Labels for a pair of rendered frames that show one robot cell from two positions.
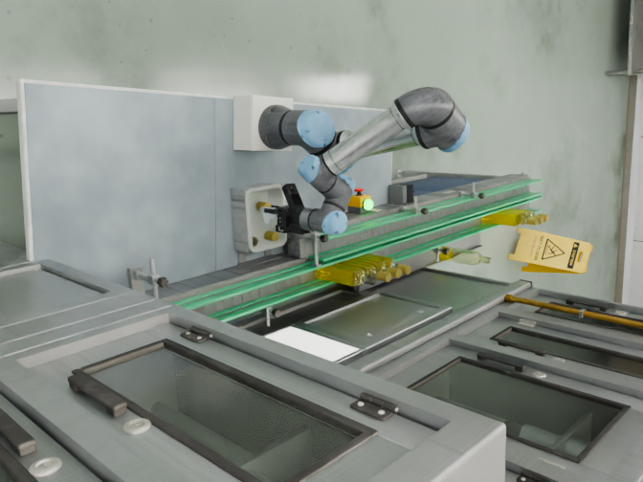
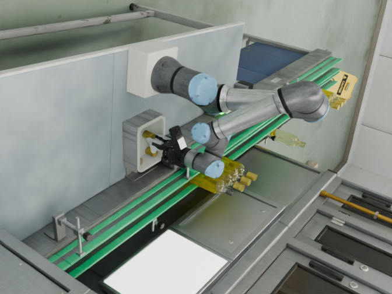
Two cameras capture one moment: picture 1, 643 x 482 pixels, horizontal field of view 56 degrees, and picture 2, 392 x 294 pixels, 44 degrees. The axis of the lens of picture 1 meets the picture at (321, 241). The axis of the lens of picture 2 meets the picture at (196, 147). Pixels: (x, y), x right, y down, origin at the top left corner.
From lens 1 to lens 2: 0.80 m
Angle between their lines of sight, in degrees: 20
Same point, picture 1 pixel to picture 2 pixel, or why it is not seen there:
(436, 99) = (312, 97)
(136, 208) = (53, 159)
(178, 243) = (83, 175)
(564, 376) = (369, 286)
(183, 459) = not seen: outside the picture
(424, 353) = (272, 260)
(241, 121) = (135, 72)
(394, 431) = not seen: outside the picture
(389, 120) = (272, 109)
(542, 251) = not seen: hidden behind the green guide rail
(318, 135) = (205, 97)
